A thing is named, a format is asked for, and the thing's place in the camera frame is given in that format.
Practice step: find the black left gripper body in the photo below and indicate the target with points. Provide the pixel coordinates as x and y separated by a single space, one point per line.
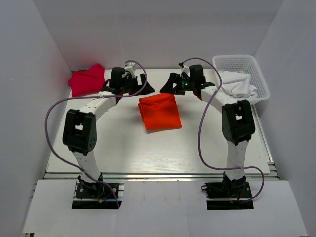
130 86

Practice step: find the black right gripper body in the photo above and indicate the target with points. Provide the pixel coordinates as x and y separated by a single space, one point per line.
187 84

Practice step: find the orange t shirt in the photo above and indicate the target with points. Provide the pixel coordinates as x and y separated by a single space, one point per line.
159 112

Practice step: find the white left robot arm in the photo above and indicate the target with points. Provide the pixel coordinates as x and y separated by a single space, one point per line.
80 130

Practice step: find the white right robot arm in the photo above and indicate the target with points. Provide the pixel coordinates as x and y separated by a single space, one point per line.
237 126

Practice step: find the folded red t shirt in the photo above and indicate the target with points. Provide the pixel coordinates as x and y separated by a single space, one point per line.
87 82

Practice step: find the white t shirt in basket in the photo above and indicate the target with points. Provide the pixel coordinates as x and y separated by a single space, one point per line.
237 85

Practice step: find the white plastic basket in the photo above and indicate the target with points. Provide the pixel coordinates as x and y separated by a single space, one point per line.
242 64

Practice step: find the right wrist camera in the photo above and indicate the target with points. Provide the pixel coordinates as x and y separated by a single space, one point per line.
184 68

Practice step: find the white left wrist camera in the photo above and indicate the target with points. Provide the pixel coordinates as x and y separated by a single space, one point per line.
130 67

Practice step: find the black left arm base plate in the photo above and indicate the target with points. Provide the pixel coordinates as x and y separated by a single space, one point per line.
97 196

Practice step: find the aluminium front rail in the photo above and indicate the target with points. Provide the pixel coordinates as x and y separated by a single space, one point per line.
74 175

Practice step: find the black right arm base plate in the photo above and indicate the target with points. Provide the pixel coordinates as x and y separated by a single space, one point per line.
228 194

